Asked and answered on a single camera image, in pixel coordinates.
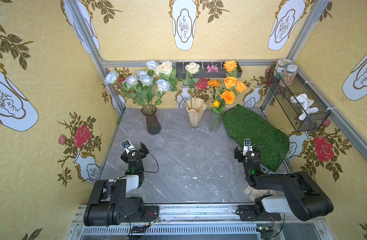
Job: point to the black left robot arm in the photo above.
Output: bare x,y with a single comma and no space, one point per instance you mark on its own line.
108,204

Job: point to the pink flower in planter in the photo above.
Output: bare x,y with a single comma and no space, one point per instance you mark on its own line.
212,69

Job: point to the white cloth figure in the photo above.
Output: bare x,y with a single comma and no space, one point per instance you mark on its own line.
305,104

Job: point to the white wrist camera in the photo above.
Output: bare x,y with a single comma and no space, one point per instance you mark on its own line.
127,146
247,145

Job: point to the dark purple glass vase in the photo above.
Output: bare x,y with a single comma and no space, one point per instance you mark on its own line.
153,126

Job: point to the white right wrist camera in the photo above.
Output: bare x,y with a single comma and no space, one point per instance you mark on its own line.
247,145

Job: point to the small orange marigold stem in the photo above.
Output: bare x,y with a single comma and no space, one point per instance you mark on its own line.
227,98

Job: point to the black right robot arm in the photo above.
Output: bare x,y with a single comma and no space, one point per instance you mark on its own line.
302,197

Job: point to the glass jar with floral lid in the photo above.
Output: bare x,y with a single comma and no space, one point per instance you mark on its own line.
281,66

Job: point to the beige work glove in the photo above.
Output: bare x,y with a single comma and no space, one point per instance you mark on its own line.
254,194

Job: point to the clear glass vase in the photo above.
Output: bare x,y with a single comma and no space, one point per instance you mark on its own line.
215,121

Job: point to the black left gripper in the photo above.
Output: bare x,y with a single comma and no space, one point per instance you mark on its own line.
135,153

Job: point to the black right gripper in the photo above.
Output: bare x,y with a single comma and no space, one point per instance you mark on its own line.
248,154

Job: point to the grey wall planter shelf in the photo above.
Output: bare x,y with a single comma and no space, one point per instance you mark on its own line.
203,72

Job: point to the white rose top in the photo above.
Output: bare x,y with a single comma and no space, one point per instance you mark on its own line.
147,92

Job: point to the orange marigold flower stem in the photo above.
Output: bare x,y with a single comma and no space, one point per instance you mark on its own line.
213,86

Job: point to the green artificial grass mat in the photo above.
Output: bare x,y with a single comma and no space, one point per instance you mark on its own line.
242,123

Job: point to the black wire wall basket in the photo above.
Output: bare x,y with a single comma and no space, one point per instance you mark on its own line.
292,111

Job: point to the orange rose stem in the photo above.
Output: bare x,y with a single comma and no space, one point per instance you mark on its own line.
230,82
231,68
239,88

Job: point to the cream ruffled vase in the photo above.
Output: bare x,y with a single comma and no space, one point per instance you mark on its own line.
195,109

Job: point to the jar with white lid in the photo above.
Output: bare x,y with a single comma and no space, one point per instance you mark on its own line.
288,75

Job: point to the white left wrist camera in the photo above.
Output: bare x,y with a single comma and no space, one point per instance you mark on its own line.
127,146

